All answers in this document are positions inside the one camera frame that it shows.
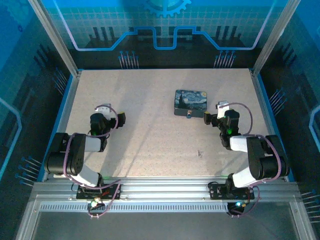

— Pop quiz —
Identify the starry night printed box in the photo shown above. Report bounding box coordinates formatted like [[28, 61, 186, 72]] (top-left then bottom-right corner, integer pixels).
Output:
[[173, 89, 208, 118]]

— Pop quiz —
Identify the left base connector with light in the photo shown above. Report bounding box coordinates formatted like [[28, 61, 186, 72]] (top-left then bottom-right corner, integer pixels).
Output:
[[87, 196, 104, 209]]

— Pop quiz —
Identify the base connector with light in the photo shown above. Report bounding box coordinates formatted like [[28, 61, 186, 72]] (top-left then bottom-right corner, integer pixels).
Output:
[[227, 200, 248, 214], [87, 196, 104, 209]]

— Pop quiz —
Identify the right base connector with light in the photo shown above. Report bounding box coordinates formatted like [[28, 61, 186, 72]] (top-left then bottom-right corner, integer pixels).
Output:
[[227, 200, 248, 214]]

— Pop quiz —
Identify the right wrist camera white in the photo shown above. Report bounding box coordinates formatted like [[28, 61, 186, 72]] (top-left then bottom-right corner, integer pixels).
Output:
[[215, 100, 230, 120]]

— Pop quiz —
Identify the aluminium side frame rail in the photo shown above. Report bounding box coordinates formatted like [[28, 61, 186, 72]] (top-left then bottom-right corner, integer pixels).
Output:
[[249, 69, 288, 181], [41, 70, 82, 182]]

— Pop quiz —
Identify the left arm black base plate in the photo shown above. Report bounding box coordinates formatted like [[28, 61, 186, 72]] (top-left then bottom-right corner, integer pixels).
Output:
[[75, 183, 122, 201]]

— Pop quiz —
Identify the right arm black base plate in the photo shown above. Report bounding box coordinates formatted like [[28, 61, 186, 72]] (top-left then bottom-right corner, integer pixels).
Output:
[[207, 181, 256, 201]]

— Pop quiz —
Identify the aluminium front frame rail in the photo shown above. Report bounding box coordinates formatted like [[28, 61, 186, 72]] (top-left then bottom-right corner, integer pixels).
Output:
[[31, 177, 301, 201]]

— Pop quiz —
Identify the slotted grey cable duct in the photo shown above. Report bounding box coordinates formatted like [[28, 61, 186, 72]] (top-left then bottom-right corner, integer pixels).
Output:
[[39, 203, 231, 214]]

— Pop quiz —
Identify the aluminium frame post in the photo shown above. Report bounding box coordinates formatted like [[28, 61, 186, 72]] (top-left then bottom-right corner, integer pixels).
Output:
[[26, 0, 81, 76], [251, 0, 302, 76]]

